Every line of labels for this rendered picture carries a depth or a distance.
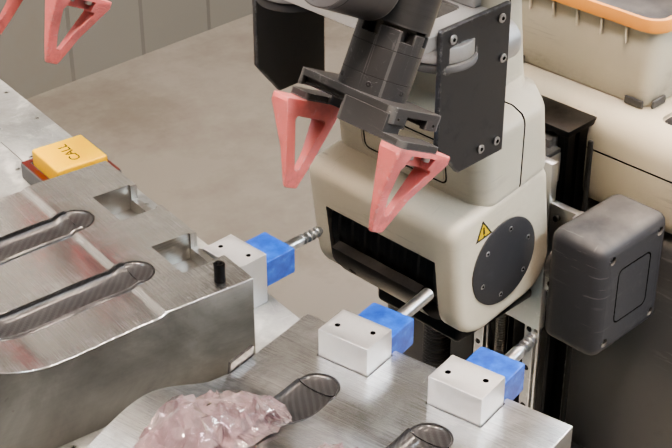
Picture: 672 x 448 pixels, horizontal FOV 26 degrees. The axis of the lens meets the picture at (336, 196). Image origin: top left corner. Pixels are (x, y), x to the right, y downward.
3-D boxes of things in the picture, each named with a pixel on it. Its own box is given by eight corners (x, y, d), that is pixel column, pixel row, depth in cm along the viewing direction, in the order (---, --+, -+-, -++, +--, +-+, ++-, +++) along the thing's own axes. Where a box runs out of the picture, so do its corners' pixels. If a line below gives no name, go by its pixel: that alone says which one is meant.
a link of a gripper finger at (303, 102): (304, 206, 113) (342, 93, 112) (242, 174, 118) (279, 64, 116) (358, 212, 118) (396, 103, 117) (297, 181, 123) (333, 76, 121)
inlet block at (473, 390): (507, 350, 127) (511, 299, 124) (558, 371, 124) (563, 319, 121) (425, 429, 117) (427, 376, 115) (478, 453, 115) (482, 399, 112)
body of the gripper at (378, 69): (386, 130, 109) (419, 36, 108) (292, 87, 115) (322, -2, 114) (436, 139, 114) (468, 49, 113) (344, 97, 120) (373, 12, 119)
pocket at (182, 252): (196, 264, 134) (194, 230, 132) (228, 290, 130) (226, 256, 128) (153, 281, 131) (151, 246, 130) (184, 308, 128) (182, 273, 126)
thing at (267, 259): (303, 243, 147) (302, 197, 144) (338, 262, 144) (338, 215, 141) (204, 295, 139) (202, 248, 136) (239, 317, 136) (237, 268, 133)
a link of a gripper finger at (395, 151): (368, 240, 109) (410, 123, 107) (302, 206, 113) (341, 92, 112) (422, 244, 114) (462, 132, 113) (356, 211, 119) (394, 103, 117)
